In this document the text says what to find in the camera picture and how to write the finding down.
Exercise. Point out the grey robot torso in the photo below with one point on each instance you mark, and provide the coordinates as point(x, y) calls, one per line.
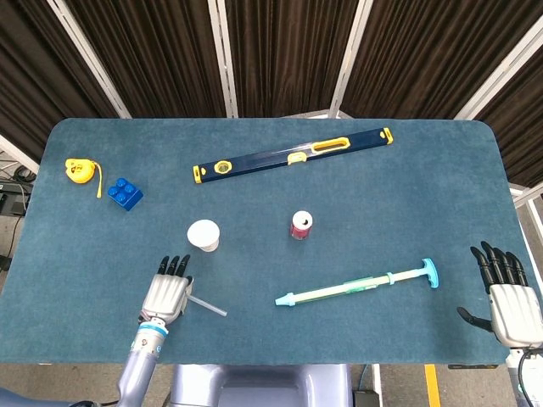
point(254, 386)

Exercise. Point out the clear plastic stick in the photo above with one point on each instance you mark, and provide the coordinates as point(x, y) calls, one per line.
point(208, 306)

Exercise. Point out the blue table cloth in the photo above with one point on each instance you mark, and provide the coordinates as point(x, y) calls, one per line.
point(254, 203)

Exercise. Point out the yellow tape measure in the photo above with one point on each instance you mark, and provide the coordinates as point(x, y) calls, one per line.
point(78, 171)

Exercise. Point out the black box under table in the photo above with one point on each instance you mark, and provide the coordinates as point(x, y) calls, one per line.
point(365, 399)

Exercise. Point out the red soda can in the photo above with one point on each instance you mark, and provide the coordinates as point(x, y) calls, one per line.
point(301, 231)

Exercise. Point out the teal water syringe toy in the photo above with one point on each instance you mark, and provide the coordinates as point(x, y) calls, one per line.
point(339, 289)

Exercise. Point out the blue toy building brick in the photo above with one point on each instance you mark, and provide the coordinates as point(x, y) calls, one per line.
point(127, 197)

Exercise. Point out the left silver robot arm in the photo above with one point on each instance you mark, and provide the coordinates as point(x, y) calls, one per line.
point(142, 352)

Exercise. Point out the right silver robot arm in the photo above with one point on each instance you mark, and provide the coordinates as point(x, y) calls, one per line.
point(537, 381)

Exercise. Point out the black floor device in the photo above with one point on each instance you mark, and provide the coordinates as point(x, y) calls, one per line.
point(12, 199)

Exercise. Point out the navy yellow spirit level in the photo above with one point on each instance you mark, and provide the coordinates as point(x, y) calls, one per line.
point(263, 159)

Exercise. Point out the white partition frame post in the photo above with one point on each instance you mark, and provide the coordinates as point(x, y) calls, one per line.
point(500, 78)
point(222, 59)
point(89, 59)
point(351, 59)

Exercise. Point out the white partition base bar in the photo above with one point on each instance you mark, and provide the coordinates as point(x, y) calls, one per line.
point(17, 153)
point(528, 195)

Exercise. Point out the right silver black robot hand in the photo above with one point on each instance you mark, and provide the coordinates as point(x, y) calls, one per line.
point(515, 313)

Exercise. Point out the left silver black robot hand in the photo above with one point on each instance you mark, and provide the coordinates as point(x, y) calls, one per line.
point(165, 297)

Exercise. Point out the brown pleated curtain panel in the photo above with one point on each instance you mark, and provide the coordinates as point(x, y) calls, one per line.
point(288, 55)
point(522, 127)
point(424, 55)
point(157, 55)
point(34, 63)

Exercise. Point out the white paper cup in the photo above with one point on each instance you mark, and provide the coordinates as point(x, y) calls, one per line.
point(203, 233)

